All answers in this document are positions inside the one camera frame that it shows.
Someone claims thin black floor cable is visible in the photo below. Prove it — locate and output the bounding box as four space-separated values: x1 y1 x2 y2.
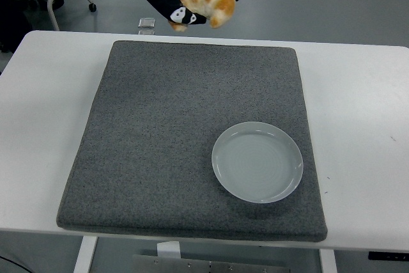
0 255 16 270

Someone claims grey felt mat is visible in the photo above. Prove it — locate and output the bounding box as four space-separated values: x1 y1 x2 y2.
56 40 329 244

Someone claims white paper tag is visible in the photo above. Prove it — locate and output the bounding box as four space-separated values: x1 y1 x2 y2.
156 240 182 260

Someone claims pale grey round plate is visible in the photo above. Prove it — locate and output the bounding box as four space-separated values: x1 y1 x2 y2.
211 121 304 205

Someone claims black box under table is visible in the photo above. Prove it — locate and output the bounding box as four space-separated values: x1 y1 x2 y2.
367 250 409 261

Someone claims white table leg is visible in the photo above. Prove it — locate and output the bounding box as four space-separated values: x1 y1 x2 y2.
319 249 338 273
73 237 98 273

